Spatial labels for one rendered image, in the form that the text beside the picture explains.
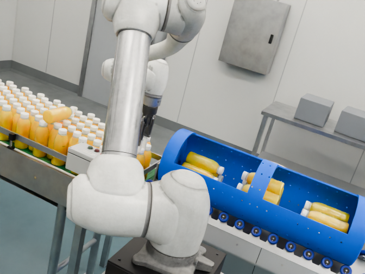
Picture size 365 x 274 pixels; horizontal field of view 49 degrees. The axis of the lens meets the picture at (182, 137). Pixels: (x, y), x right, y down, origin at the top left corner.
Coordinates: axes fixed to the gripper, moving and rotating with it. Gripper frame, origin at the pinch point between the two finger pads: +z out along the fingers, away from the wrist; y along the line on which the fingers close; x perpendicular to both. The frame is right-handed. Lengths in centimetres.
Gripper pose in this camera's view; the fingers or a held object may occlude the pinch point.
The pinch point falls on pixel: (141, 144)
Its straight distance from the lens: 192.8
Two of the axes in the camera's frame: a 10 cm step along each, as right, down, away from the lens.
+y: 4.0, -2.2, 8.9
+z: -2.4, 9.1, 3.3
